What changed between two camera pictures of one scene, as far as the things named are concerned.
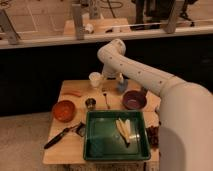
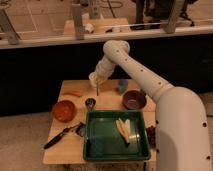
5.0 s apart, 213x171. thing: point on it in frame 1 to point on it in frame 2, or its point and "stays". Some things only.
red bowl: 64,111 stays
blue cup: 122,85 stays
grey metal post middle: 77,14 stays
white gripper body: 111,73 to 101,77
